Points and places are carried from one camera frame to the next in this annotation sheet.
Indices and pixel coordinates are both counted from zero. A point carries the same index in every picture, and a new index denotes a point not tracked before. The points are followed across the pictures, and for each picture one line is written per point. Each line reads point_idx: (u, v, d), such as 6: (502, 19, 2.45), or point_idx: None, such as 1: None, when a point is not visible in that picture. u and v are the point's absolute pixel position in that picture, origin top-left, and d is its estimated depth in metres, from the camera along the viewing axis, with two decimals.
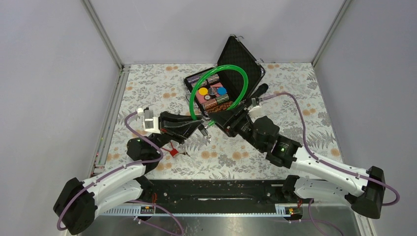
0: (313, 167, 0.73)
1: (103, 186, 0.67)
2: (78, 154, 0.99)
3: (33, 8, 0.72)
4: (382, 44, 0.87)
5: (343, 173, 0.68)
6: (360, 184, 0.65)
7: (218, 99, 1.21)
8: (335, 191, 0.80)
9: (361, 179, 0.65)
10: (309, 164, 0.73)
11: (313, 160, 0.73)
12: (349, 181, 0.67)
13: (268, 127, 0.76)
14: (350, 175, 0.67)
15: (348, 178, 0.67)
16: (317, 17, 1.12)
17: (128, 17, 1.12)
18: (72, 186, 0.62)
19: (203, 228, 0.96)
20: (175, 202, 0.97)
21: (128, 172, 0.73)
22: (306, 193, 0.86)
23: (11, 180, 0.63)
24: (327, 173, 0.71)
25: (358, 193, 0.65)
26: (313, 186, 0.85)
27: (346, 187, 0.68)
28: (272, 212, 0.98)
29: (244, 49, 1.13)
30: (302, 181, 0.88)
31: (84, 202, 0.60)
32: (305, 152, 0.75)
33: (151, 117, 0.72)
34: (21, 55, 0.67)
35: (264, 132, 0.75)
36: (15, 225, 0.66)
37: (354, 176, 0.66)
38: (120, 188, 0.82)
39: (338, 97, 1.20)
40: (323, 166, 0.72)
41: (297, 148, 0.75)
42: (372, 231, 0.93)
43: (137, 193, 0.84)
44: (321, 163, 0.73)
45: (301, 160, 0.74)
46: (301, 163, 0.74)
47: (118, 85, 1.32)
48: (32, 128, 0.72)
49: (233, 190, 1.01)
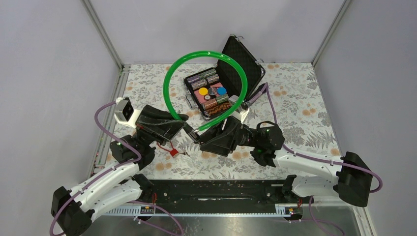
0: (291, 162, 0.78)
1: (91, 192, 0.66)
2: (77, 155, 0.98)
3: (33, 8, 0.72)
4: (382, 44, 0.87)
5: (319, 162, 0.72)
6: (334, 170, 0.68)
7: (218, 99, 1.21)
8: (324, 184, 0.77)
9: (335, 165, 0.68)
10: (287, 159, 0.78)
11: (291, 154, 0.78)
12: (324, 169, 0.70)
13: (277, 136, 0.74)
14: (324, 163, 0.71)
15: (323, 166, 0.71)
16: (316, 17, 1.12)
17: (128, 17, 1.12)
18: (60, 195, 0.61)
19: (203, 228, 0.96)
20: (175, 202, 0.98)
21: (119, 173, 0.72)
22: (304, 192, 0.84)
23: (10, 180, 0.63)
24: (304, 164, 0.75)
25: (335, 179, 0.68)
26: (307, 182, 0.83)
27: (324, 175, 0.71)
28: (272, 212, 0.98)
29: (244, 49, 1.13)
30: (298, 180, 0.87)
31: (73, 211, 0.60)
32: (283, 150, 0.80)
33: (122, 109, 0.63)
34: (22, 54, 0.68)
35: (275, 143, 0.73)
36: (14, 226, 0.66)
37: (328, 163, 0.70)
38: (119, 190, 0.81)
39: (338, 97, 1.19)
40: (299, 159, 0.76)
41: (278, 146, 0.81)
42: (372, 231, 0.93)
43: (136, 193, 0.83)
44: (298, 156, 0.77)
45: (279, 156, 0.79)
46: (280, 160, 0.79)
47: (118, 85, 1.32)
48: (32, 128, 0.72)
49: (233, 190, 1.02)
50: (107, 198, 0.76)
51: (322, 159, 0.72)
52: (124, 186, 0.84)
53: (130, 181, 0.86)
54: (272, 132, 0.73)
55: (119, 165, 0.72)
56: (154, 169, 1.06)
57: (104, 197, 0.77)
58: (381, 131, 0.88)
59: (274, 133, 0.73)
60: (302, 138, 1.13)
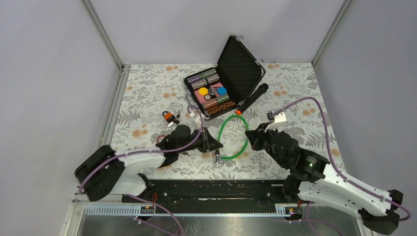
0: (340, 186, 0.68)
1: (131, 160, 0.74)
2: (77, 155, 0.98)
3: (33, 8, 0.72)
4: (383, 44, 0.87)
5: (369, 194, 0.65)
6: (384, 207, 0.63)
7: (218, 99, 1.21)
8: (346, 204, 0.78)
9: (385, 202, 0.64)
10: (336, 183, 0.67)
11: (342, 179, 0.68)
12: (374, 203, 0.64)
13: (282, 140, 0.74)
14: (374, 197, 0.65)
15: (373, 200, 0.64)
16: (317, 17, 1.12)
17: (128, 17, 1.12)
18: (104, 152, 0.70)
19: (203, 228, 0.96)
20: (175, 202, 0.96)
21: (153, 158, 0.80)
22: (310, 197, 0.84)
23: (10, 180, 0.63)
24: (353, 193, 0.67)
25: (380, 215, 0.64)
26: (321, 191, 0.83)
27: (367, 206, 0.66)
28: (272, 212, 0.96)
29: (243, 49, 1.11)
30: (308, 186, 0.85)
31: (113, 169, 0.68)
32: (332, 171, 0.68)
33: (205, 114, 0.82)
34: (21, 53, 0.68)
35: (282, 146, 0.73)
36: (15, 225, 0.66)
37: (378, 199, 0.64)
38: (132, 178, 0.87)
39: (338, 98, 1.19)
40: (351, 187, 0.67)
41: (325, 166, 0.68)
42: (371, 231, 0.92)
43: (141, 188, 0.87)
44: (348, 183, 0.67)
45: (329, 178, 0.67)
46: (328, 181, 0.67)
47: (118, 85, 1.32)
48: (32, 127, 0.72)
49: (233, 190, 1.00)
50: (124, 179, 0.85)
51: (372, 191, 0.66)
52: (136, 177, 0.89)
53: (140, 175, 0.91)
54: (279, 138, 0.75)
55: (156, 152, 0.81)
56: (154, 169, 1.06)
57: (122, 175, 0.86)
58: (381, 131, 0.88)
59: (279, 139, 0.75)
60: (301, 138, 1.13)
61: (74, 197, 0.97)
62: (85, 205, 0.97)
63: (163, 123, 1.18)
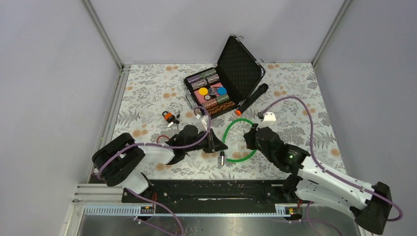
0: (319, 177, 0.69)
1: (146, 149, 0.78)
2: (77, 155, 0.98)
3: (34, 8, 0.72)
4: (383, 44, 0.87)
5: (348, 185, 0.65)
6: (363, 197, 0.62)
7: (218, 99, 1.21)
8: (340, 201, 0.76)
9: (366, 192, 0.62)
10: (315, 173, 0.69)
11: (320, 169, 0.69)
12: (353, 193, 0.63)
13: (265, 133, 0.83)
14: (354, 188, 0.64)
15: (352, 190, 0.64)
16: (317, 17, 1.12)
17: (128, 17, 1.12)
18: (124, 138, 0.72)
19: (203, 228, 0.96)
20: (175, 202, 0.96)
21: (164, 152, 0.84)
22: (307, 196, 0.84)
23: (10, 180, 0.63)
24: (333, 184, 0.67)
25: (361, 206, 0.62)
26: (317, 190, 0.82)
27: (350, 198, 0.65)
28: (272, 212, 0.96)
29: (243, 49, 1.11)
30: (305, 184, 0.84)
31: (134, 155, 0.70)
32: (312, 162, 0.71)
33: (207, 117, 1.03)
34: (21, 54, 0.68)
35: (262, 137, 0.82)
36: (15, 225, 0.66)
37: (358, 189, 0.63)
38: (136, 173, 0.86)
39: (338, 98, 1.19)
40: (329, 177, 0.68)
41: (306, 157, 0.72)
42: (371, 231, 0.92)
43: (144, 187, 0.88)
44: (327, 174, 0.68)
45: (307, 168, 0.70)
46: (308, 172, 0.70)
47: (118, 85, 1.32)
48: (32, 128, 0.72)
49: (233, 190, 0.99)
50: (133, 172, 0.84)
51: (352, 182, 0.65)
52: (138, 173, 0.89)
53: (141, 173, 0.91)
54: (263, 132, 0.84)
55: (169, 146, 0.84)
56: (154, 169, 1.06)
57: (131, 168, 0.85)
58: (381, 131, 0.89)
59: (262, 132, 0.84)
60: (301, 138, 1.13)
61: (74, 197, 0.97)
62: (85, 205, 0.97)
63: (163, 123, 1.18)
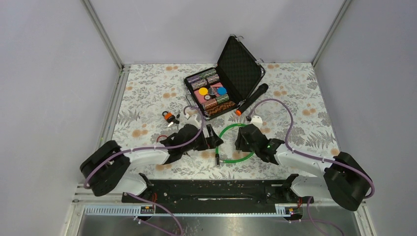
0: (290, 158, 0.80)
1: (136, 156, 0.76)
2: (77, 155, 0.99)
3: (34, 8, 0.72)
4: (383, 44, 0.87)
5: (312, 159, 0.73)
6: (323, 166, 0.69)
7: (218, 99, 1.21)
8: (321, 183, 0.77)
9: (326, 162, 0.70)
10: (285, 155, 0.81)
11: (289, 150, 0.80)
12: (314, 165, 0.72)
13: (249, 128, 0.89)
14: (316, 160, 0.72)
15: (314, 162, 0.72)
16: (317, 17, 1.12)
17: (128, 17, 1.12)
18: (108, 148, 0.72)
19: (203, 228, 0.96)
20: (175, 202, 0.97)
21: (156, 154, 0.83)
22: (300, 189, 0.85)
23: (10, 181, 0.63)
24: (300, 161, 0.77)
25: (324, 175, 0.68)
26: (307, 181, 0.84)
27: (316, 171, 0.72)
28: (272, 212, 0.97)
29: (243, 49, 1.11)
30: (299, 178, 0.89)
31: (118, 164, 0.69)
32: (284, 146, 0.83)
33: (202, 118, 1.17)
34: (21, 54, 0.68)
35: (243, 131, 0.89)
36: (14, 225, 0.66)
37: (319, 161, 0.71)
38: (132, 175, 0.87)
39: (338, 98, 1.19)
40: (297, 156, 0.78)
41: (281, 144, 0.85)
42: (372, 231, 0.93)
43: (142, 188, 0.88)
44: (295, 154, 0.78)
45: (279, 152, 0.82)
46: (280, 155, 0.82)
47: (118, 85, 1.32)
48: (32, 128, 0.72)
49: (233, 190, 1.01)
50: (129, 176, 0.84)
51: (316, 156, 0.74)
52: (136, 175, 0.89)
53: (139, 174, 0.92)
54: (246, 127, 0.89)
55: (159, 148, 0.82)
56: (154, 169, 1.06)
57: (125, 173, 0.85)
58: (381, 131, 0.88)
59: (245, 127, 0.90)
60: (301, 138, 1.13)
61: (74, 197, 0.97)
62: (85, 205, 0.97)
63: (163, 123, 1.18)
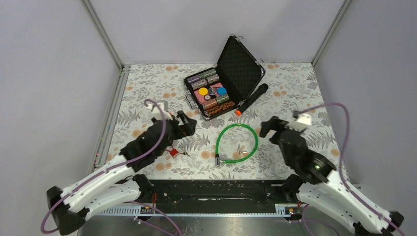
0: (340, 195, 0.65)
1: (80, 195, 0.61)
2: (77, 155, 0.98)
3: (33, 9, 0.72)
4: (382, 44, 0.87)
5: (368, 209, 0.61)
6: (380, 225, 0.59)
7: (218, 99, 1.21)
8: (342, 214, 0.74)
9: (384, 221, 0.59)
10: (338, 191, 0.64)
11: (343, 187, 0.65)
12: (371, 219, 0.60)
13: (291, 138, 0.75)
14: (374, 214, 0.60)
15: (371, 215, 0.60)
16: (317, 17, 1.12)
17: (128, 17, 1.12)
18: (50, 195, 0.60)
19: (203, 228, 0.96)
20: (175, 202, 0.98)
21: (111, 176, 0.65)
22: (308, 200, 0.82)
23: (11, 180, 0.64)
24: (354, 205, 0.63)
25: (373, 231, 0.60)
26: (320, 197, 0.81)
27: (364, 221, 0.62)
28: (272, 212, 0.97)
29: (243, 49, 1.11)
30: (309, 189, 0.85)
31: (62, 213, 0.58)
32: (338, 178, 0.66)
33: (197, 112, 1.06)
34: (21, 54, 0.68)
35: (287, 141, 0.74)
36: (15, 225, 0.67)
37: (377, 216, 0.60)
38: (117, 190, 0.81)
39: (338, 98, 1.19)
40: (352, 198, 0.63)
41: (332, 171, 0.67)
42: None
43: (135, 193, 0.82)
44: (351, 194, 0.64)
45: (331, 183, 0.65)
46: (330, 187, 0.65)
47: (118, 85, 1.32)
48: (32, 128, 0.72)
49: (233, 190, 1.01)
50: (109, 195, 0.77)
51: (372, 207, 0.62)
52: (123, 186, 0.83)
53: (132, 181, 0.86)
54: (288, 136, 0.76)
55: (111, 168, 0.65)
56: (154, 169, 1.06)
57: (105, 192, 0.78)
58: (381, 131, 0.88)
59: (288, 136, 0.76)
60: None
61: None
62: None
63: None
